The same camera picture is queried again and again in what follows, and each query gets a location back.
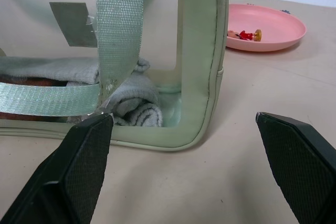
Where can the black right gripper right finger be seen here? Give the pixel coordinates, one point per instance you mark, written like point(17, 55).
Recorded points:
point(302, 171)

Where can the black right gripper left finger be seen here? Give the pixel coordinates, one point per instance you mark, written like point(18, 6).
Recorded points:
point(76, 171)

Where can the clear mint green bag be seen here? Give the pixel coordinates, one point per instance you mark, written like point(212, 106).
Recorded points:
point(197, 58)

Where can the grey rolled towel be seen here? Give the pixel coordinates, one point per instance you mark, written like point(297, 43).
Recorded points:
point(136, 103)

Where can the small red toy figure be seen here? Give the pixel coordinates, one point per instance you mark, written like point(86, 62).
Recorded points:
point(246, 35)

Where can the pink round plate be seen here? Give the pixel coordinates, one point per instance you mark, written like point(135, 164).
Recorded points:
point(273, 24)

